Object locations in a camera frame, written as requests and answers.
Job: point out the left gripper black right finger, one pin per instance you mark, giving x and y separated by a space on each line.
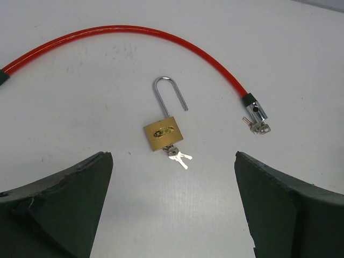
288 217

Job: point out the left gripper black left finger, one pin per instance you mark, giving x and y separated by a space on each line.
56 216

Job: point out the silver key pair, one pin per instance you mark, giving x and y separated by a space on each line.
257 128

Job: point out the red cable lock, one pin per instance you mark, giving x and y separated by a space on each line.
252 105

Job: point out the silver keys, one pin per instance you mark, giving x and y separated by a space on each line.
174 154

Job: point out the small brass padlock long shackle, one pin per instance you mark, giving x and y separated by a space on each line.
164 133

